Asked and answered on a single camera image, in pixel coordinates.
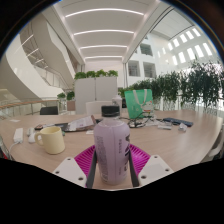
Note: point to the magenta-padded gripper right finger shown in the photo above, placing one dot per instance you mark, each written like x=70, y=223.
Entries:
x=155, y=170

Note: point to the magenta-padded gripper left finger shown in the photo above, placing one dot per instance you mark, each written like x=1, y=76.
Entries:
x=70, y=171

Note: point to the lilac drink bottle black cap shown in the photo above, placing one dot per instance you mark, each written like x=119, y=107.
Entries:
x=111, y=150

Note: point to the pale yellow mug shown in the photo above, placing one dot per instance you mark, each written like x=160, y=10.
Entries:
x=53, y=140

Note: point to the open book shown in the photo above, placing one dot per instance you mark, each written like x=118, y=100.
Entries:
x=81, y=123

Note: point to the white computer mouse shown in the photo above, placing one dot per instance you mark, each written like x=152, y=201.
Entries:
x=32, y=138

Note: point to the black chair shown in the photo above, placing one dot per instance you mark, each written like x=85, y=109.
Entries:
x=49, y=110

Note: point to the white chair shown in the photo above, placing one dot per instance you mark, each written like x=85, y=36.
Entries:
x=93, y=108

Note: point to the green tote bag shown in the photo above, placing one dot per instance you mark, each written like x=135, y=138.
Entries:
x=138, y=103

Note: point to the planter box with plants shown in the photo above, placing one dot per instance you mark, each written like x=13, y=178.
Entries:
x=66, y=100

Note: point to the clear shaker bottle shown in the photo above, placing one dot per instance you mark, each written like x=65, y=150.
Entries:
x=117, y=101

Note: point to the white cabinet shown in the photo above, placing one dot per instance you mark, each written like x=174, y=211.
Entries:
x=96, y=91

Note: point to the row of green shrubs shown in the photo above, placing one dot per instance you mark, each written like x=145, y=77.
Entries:
x=186, y=83

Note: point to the green plants atop cabinet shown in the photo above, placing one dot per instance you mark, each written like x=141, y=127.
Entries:
x=96, y=74

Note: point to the ceiling light strips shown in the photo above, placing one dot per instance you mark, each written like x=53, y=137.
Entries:
x=103, y=31

